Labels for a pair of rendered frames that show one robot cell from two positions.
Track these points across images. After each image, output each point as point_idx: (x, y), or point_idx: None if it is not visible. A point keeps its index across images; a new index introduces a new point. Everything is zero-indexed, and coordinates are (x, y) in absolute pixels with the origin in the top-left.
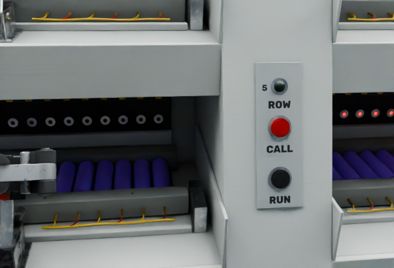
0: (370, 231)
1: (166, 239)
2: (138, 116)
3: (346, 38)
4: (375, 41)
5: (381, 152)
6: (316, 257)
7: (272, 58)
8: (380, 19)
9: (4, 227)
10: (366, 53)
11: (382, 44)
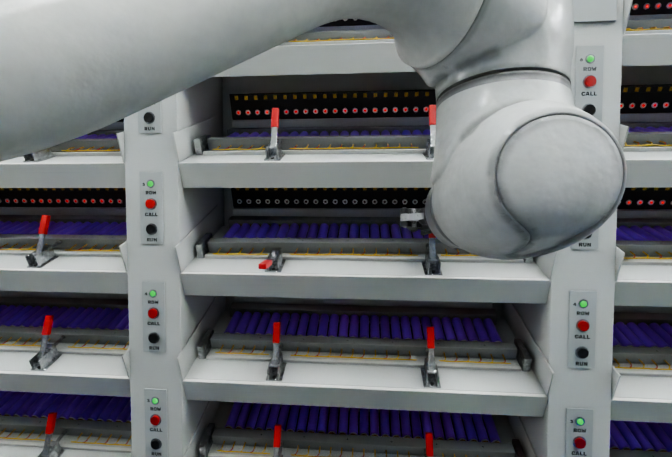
0: (635, 269)
1: (510, 265)
2: None
3: (625, 156)
4: (645, 159)
5: (634, 226)
6: (605, 278)
7: None
8: (643, 145)
9: (431, 251)
10: (639, 165)
11: (649, 160)
